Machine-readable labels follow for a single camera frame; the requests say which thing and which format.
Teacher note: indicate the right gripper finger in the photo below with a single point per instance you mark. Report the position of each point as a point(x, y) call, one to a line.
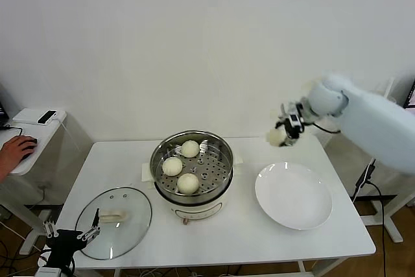
point(280, 124)
point(293, 134)

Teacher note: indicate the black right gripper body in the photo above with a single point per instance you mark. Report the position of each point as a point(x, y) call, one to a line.
point(303, 111)

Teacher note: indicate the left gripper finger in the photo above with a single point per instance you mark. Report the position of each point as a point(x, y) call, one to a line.
point(92, 233)
point(51, 229)

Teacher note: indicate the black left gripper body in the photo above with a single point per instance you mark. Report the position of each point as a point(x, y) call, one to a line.
point(63, 244)

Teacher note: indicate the white steamed baozi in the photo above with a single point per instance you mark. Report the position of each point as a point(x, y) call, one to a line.
point(275, 137)
point(190, 148)
point(172, 165)
point(188, 183)

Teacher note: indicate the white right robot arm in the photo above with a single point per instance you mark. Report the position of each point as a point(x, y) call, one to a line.
point(373, 118)

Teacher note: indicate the person's bare forearm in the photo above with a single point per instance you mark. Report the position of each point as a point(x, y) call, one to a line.
point(2, 170)

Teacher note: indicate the stainless steel steamer basket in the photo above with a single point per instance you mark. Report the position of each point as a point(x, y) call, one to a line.
point(214, 176)

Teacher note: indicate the person's bare hand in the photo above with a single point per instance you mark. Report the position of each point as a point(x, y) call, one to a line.
point(17, 150)

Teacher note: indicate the round white plate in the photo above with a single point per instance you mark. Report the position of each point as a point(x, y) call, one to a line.
point(291, 199)

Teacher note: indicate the white desk with mouse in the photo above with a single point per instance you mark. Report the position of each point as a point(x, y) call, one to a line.
point(48, 129)

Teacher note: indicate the cream electric cooker base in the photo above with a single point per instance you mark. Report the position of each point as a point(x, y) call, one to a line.
point(197, 213)

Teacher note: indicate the black laptop beside cup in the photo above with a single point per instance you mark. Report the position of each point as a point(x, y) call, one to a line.
point(412, 92)

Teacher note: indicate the black and white phone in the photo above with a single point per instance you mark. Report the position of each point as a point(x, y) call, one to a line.
point(47, 116)

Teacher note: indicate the dark laptop lit screen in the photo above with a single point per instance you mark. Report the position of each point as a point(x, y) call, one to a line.
point(3, 108)

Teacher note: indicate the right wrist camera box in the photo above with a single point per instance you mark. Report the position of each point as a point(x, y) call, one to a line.
point(294, 119)

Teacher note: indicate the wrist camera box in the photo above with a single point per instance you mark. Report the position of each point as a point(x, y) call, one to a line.
point(48, 272)
point(294, 119)

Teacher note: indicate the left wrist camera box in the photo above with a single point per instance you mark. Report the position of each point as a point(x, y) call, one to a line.
point(48, 272)

